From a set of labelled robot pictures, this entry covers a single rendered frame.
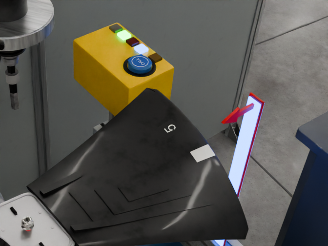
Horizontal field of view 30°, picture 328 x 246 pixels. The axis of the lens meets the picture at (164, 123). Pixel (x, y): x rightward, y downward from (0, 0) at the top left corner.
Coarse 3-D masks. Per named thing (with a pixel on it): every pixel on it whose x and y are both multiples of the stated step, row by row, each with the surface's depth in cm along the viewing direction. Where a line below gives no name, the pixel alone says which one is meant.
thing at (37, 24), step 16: (32, 0) 46; (48, 0) 46; (32, 16) 44; (48, 16) 45; (0, 32) 43; (16, 32) 43; (32, 32) 43; (48, 32) 45; (0, 48) 43; (16, 48) 43
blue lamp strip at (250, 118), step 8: (256, 104) 81; (248, 112) 83; (256, 112) 81; (248, 120) 83; (256, 120) 82; (248, 128) 84; (240, 136) 86; (248, 136) 85; (240, 144) 87; (248, 144) 86; (240, 152) 88; (240, 160) 89; (232, 168) 91; (240, 168) 89; (232, 176) 92; (240, 176) 90; (232, 184) 93; (216, 240) 103
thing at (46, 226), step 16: (0, 208) 65; (16, 208) 65; (32, 208) 65; (0, 224) 63; (16, 224) 63; (48, 224) 64; (16, 240) 62; (32, 240) 62; (48, 240) 63; (64, 240) 63
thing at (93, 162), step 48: (144, 96) 79; (96, 144) 73; (144, 144) 74; (192, 144) 77; (48, 192) 66; (96, 192) 68; (144, 192) 69; (192, 192) 72; (96, 240) 63; (144, 240) 66; (192, 240) 69
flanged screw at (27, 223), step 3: (27, 216) 62; (24, 219) 62; (27, 219) 63; (30, 219) 62; (21, 222) 62; (24, 222) 62; (27, 222) 62; (30, 222) 62; (33, 222) 63; (21, 225) 62; (24, 225) 62; (27, 225) 62; (30, 225) 62; (33, 225) 63; (24, 228) 62; (27, 228) 62; (30, 228) 62
